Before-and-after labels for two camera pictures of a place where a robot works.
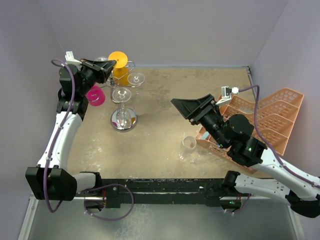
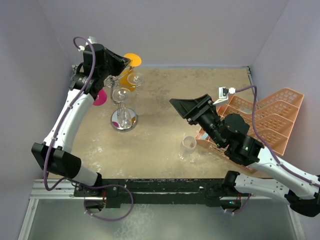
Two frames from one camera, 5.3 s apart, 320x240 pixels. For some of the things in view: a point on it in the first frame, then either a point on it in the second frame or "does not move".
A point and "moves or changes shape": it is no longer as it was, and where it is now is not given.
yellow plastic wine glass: [120, 72] moves or changes shape
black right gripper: [194, 110] does not move
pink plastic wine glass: [96, 96] does not move
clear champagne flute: [136, 80] does not move
